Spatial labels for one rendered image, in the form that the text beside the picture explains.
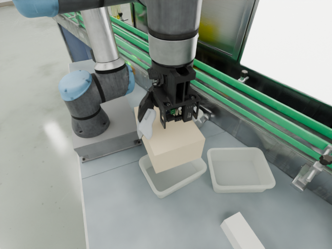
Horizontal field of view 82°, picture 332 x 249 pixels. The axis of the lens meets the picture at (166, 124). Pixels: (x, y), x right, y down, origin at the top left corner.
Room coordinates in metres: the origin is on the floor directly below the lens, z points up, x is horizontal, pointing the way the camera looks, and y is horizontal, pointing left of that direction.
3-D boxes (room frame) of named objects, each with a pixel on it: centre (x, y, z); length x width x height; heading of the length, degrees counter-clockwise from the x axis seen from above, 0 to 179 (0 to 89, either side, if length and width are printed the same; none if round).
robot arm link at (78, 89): (0.57, 0.31, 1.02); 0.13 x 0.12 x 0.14; 122
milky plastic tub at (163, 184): (0.39, -0.02, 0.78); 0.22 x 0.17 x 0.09; 120
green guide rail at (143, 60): (1.47, 0.56, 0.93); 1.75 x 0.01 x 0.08; 41
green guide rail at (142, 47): (1.52, 0.50, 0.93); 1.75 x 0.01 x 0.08; 41
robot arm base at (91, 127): (0.56, 0.32, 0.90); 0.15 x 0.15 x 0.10
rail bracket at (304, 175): (0.31, -0.46, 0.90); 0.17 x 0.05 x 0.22; 131
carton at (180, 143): (0.32, 0.00, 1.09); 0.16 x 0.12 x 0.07; 22
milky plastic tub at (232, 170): (0.38, -0.28, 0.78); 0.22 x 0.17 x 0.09; 91
